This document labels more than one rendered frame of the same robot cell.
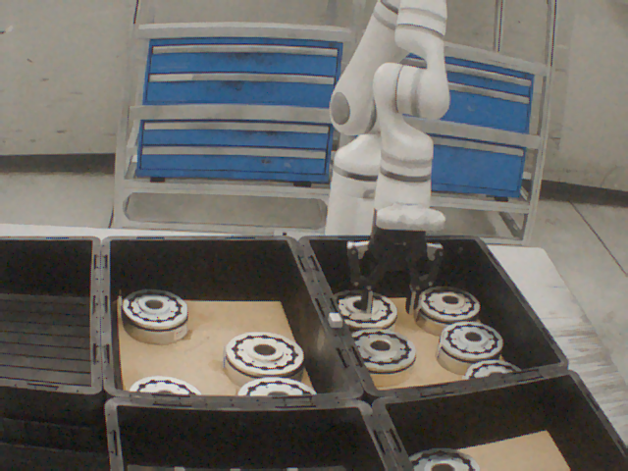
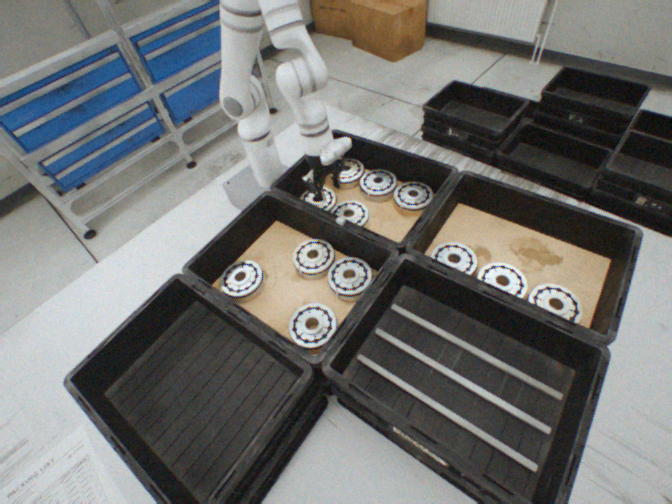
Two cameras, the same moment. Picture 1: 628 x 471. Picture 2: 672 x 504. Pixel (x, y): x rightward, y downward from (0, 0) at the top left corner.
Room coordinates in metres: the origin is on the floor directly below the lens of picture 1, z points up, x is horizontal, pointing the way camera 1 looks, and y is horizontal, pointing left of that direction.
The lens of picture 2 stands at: (0.41, 0.26, 1.53)
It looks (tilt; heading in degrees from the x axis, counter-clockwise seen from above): 52 degrees down; 330
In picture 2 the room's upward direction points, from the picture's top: 11 degrees counter-clockwise
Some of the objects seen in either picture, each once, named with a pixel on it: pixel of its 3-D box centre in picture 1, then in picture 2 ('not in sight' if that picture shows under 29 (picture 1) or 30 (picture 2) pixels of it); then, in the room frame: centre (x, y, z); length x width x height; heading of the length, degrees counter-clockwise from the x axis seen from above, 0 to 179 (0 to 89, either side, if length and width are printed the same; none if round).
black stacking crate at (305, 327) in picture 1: (207, 348); (292, 276); (0.86, 0.12, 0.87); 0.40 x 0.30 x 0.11; 15
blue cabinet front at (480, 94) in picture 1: (450, 124); (202, 61); (2.88, -0.46, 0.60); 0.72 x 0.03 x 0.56; 99
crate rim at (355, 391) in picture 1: (207, 315); (287, 263); (0.86, 0.12, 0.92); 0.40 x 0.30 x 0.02; 15
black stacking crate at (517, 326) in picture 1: (427, 340); (363, 196); (0.94, -0.17, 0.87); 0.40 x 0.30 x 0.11; 15
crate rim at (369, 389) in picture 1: (435, 309); (362, 181); (0.94, -0.17, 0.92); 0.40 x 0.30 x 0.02; 15
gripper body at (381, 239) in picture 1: (398, 236); (322, 159); (1.02, -0.11, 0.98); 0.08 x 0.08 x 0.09
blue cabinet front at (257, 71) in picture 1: (235, 106); (90, 121); (2.76, 0.33, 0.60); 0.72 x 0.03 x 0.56; 99
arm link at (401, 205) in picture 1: (406, 192); (321, 137); (1.01, -0.11, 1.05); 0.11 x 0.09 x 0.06; 8
